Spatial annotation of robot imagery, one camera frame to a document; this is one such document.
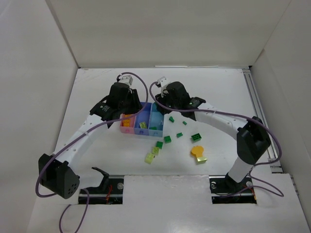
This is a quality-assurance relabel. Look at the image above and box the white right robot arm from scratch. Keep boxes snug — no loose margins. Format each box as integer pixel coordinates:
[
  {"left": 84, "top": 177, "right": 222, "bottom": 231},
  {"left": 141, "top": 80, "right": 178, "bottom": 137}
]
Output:
[{"left": 152, "top": 78, "right": 271, "bottom": 188}]

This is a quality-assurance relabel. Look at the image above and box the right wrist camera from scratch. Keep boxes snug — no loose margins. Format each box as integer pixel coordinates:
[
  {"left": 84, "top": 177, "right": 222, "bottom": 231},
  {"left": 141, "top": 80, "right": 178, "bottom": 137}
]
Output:
[{"left": 156, "top": 77, "right": 170, "bottom": 88}]

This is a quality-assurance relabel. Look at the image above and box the lime green lego brick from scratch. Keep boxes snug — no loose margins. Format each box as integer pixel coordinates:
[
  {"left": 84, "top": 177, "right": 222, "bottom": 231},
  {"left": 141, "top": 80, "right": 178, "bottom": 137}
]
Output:
[{"left": 152, "top": 147, "right": 160, "bottom": 155}]

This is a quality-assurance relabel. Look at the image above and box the pink plastic bin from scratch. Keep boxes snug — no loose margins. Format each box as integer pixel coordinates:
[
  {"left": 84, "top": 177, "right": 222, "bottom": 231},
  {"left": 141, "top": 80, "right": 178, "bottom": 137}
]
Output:
[{"left": 120, "top": 116, "right": 137, "bottom": 134}]

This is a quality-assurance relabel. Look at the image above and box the pale green lego piece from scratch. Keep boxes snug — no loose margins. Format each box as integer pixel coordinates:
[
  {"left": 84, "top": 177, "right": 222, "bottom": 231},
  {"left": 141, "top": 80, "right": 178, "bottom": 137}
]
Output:
[{"left": 144, "top": 153, "right": 155, "bottom": 164}]

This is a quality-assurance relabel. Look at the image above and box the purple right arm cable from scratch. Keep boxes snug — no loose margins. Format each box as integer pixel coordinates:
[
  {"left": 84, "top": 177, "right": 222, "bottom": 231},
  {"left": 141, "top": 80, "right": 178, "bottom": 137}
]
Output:
[{"left": 148, "top": 81, "right": 285, "bottom": 198}]

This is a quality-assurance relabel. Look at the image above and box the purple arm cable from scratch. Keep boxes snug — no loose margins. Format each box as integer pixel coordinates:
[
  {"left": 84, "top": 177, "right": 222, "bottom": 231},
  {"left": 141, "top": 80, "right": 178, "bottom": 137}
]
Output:
[
  {"left": 35, "top": 72, "right": 150, "bottom": 233},
  {"left": 148, "top": 81, "right": 285, "bottom": 198}
]

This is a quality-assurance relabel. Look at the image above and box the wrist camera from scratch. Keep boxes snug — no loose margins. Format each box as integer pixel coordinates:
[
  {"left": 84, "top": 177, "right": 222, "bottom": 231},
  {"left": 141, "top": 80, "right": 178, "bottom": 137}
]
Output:
[
  {"left": 156, "top": 77, "right": 170, "bottom": 88},
  {"left": 117, "top": 74, "right": 133, "bottom": 87}
]

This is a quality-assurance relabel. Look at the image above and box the lime sloped lego piece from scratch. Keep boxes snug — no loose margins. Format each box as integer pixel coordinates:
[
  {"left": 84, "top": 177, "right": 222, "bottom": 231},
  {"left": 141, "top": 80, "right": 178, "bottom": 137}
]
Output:
[{"left": 196, "top": 156, "right": 207, "bottom": 164}]

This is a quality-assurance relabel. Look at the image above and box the pale green sloped lego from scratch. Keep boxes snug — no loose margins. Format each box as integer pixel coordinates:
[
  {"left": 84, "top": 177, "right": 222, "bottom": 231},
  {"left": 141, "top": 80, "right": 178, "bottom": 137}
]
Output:
[{"left": 139, "top": 122, "right": 148, "bottom": 129}]

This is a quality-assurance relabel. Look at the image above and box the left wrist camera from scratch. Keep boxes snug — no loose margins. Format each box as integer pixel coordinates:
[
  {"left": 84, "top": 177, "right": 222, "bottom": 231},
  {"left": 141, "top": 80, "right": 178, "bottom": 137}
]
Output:
[{"left": 117, "top": 74, "right": 133, "bottom": 87}]

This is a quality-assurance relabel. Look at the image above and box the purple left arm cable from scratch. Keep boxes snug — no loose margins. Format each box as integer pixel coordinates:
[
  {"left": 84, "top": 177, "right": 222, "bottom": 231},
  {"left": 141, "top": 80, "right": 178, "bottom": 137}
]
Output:
[{"left": 35, "top": 72, "right": 150, "bottom": 233}]

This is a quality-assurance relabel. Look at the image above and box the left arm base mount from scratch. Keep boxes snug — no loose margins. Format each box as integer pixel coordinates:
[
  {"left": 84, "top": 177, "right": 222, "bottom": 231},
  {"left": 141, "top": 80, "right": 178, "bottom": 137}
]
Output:
[{"left": 78, "top": 167, "right": 124, "bottom": 205}]

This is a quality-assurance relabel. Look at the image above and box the aluminium rail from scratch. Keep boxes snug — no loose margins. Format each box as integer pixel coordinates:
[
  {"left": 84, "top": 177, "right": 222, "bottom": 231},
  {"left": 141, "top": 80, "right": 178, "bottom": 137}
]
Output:
[{"left": 242, "top": 68, "right": 284, "bottom": 174}]

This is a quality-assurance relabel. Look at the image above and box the green two-by-two lego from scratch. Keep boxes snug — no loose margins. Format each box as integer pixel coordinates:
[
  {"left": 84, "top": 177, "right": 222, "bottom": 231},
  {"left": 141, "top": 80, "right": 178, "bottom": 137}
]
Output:
[{"left": 163, "top": 136, "right": 172, "bottom": 144}]

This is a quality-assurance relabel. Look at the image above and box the yellow rectangular lego brick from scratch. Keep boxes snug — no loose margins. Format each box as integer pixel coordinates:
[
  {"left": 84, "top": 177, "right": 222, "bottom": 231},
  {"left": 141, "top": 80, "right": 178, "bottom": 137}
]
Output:
[{"left": 122, "top": 114, "right": 135, "bottom": 127}]

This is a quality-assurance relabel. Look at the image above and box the small green lego brick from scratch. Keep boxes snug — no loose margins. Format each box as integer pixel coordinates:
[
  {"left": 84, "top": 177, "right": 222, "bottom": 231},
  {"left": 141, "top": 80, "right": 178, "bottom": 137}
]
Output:
[{"left": 155, "top": 141, "right": 163, "bottom": 149}]

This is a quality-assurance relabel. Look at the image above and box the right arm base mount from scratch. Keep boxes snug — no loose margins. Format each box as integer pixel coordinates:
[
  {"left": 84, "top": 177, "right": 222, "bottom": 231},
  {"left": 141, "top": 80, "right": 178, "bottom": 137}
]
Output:
[{"left": 209, "top": 176, "right": 257, "bottom": 204}]

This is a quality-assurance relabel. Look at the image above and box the light blue plastic bin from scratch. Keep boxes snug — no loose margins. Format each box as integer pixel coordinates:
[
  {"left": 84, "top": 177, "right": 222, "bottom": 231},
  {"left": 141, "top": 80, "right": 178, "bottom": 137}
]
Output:
[{"left": 148, "top": 103, "right": 164, "bottom": 137}]

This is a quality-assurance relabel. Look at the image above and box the orange round lego piece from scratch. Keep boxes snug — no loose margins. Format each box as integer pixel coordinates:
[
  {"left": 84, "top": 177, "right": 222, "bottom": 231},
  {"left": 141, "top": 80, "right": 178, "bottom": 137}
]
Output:
[{"left": 190, "top": 146, "right": 204, "bottom": 158}]

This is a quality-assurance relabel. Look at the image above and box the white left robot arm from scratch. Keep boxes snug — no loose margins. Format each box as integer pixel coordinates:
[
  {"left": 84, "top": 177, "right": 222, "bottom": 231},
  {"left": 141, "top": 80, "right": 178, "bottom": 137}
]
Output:
[{"left": 36, "top": 81, "right": 142, "bottom": 199}]

